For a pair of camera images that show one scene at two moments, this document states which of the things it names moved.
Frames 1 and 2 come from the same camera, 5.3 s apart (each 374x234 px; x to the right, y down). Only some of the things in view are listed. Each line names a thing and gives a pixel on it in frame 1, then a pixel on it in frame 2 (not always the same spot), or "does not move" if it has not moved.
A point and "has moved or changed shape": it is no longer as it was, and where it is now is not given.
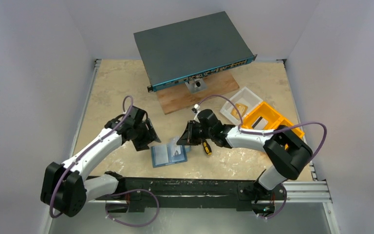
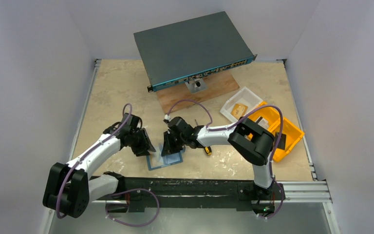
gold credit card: [242, 109] does not move
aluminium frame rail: [306, 191] does not move
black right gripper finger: [187, 137] -> [171, 144]
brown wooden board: [179, 97] does not move
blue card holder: [169, 154] has moved or changed shape
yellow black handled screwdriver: [207, 147] does not move
